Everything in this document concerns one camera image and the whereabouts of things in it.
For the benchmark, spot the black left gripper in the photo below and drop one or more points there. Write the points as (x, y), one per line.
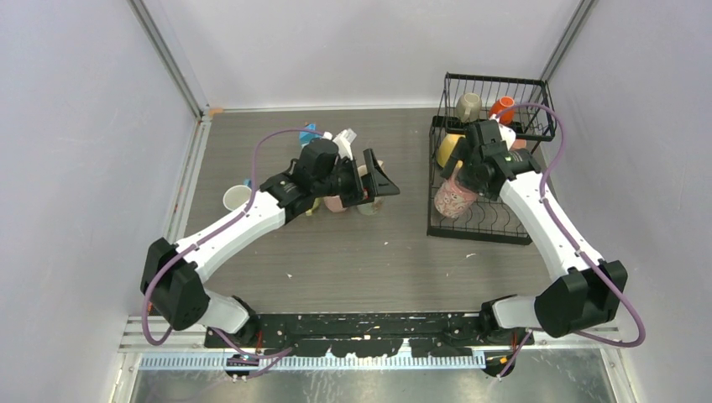
(381, 185)

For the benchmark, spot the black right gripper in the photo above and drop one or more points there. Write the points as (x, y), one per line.
(461, 153)

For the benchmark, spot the tall cream dragon mug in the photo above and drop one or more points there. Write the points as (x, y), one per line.
(371, 208)

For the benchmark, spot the pink faceted mug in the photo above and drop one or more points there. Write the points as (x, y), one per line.
(334, 204)

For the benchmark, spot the pink patterned mug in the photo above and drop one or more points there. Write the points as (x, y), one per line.
(452, 199)

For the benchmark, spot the pale yellow faceted mug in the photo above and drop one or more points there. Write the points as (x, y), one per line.
(314, 207)

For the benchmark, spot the blue floral mug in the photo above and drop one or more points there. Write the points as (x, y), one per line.
(235, 196)

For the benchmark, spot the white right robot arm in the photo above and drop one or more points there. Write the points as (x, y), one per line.
(585, 287)

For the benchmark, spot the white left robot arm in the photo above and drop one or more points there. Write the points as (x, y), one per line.
(175, 273)

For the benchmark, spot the yellow mug in rack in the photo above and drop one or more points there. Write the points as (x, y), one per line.
(446, 147)

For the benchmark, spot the beige mug upper shelf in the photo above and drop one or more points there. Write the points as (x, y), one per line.
(468, 107)

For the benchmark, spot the salmon pink mug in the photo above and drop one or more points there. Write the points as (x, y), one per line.
(519, 144)

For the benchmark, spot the orange mug upper shelf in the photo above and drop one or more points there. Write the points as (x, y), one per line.
(502, 109)

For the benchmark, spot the toy brick house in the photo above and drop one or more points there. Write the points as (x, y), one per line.
(305, 137)

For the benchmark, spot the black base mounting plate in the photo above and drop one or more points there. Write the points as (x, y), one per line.
(375, 334)

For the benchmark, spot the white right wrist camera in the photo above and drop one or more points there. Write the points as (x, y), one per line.
(508, 135)

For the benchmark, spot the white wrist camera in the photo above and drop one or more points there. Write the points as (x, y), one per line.
(343, 140)
(508, 135)

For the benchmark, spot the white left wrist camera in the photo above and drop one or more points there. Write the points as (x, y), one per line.
(343, 140)

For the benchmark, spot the black wire dish rack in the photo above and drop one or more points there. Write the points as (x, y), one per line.
(487, 220)

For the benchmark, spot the aluminium slotted rail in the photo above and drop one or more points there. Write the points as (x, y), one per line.
(187, 350)

